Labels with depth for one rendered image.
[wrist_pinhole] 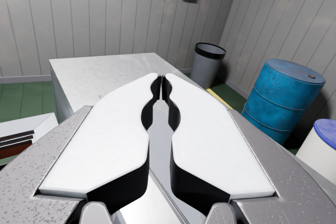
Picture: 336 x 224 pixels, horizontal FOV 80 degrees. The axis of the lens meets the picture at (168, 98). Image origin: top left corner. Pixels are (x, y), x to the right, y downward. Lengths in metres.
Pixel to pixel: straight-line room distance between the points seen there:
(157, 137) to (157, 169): 0.12
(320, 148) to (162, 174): 1.72
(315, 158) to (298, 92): 0.60
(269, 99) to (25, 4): 2.75
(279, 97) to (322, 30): 1.02
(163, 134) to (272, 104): 1.79
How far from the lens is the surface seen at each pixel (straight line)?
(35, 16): 2.84
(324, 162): 2.15
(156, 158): 0.58
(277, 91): 2.27
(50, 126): 1.00
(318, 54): 2.94
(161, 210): 0.53
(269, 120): 2.40
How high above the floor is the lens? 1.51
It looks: 32 degrees down
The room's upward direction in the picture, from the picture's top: 12 degrees clockwise
